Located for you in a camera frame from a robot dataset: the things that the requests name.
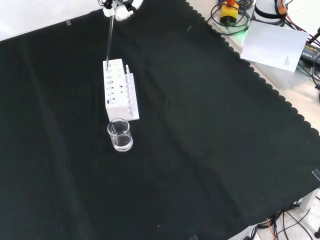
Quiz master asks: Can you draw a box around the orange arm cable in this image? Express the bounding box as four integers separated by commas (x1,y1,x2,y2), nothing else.
274,0,289,19

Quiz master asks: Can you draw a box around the black power adapter yellow label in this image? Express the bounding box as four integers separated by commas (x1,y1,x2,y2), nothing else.
299,41,320,67

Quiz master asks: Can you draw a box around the orange floor cable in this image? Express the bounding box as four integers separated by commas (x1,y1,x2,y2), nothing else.
265,217,279,240

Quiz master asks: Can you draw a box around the white test tube rack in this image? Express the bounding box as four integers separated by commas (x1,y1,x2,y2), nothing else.
102,58,140,122

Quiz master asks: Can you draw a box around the black floor cable bundle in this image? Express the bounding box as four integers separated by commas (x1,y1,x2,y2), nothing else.
249,203,320,240

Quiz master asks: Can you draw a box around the pale board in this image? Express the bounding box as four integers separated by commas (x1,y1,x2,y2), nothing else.
239,20,310,73

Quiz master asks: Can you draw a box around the black coiled cable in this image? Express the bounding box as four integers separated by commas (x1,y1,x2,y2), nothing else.
209,0,252,36

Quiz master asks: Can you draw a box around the clear glass rod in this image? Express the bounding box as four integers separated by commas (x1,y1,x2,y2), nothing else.
105,14,115,71

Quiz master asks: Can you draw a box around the yellow stop button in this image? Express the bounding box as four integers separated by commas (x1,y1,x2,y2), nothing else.
219,0,241,26

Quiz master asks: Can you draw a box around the black bench cloth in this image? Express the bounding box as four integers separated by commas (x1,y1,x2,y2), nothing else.
0,0,320,240

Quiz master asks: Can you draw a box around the grey metal bench leg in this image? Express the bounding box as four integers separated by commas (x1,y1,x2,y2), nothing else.
298,188,320,214

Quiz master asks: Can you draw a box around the clear glass beaker with water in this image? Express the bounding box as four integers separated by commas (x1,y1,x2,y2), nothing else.
106,118,134,153

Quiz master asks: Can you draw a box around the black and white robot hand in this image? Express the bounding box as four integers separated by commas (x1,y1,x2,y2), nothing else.
97,0,145,22

